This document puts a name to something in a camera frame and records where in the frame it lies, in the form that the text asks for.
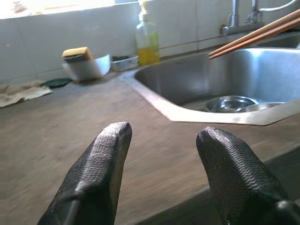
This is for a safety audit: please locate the white hose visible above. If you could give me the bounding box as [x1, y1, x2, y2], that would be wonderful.
[259, 0, 300, 13]

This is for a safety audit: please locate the clear dish soap bottle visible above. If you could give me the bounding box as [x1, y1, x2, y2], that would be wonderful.
[135, 0, 161, 66]

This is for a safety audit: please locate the beige cloth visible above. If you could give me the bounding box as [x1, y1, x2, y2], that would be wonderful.
[0, 79, 53, 108]

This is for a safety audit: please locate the white bowl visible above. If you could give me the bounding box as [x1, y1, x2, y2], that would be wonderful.
[62, 54, 111, 83]

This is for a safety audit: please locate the small white tray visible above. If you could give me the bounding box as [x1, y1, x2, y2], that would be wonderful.
[110, 55, 139, 72]

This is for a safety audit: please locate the flexible neck steel faucet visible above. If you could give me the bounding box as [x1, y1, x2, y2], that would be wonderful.
[221, 0, 241, 36]

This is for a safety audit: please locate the flat green scouring pad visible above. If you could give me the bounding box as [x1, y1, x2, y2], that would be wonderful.
[44, 77, 72, 89]

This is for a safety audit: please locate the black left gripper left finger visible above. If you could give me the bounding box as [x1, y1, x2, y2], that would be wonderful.
[37, 121, 133, 225]

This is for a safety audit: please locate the curved steel faucet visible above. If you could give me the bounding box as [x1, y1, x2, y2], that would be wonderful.
[246, 0, 264, 26]

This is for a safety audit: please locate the yellow sponge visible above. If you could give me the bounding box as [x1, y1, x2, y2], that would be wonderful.
[62, 46, 95, 64]

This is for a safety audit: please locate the stainless steel bowl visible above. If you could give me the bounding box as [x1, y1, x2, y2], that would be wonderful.
[205, 95, 258, 113]
[239, 102, 285, 113]

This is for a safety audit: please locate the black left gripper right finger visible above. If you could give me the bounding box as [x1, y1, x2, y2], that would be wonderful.
[195, 126, 300, 225]

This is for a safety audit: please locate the brown wooden chopstick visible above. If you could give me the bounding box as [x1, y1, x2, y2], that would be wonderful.
[208, 17, 300, 60]
[208, 8, 300, 57]

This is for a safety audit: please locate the stainless steel sink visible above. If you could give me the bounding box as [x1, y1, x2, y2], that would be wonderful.
[131, 32, 300, 127]

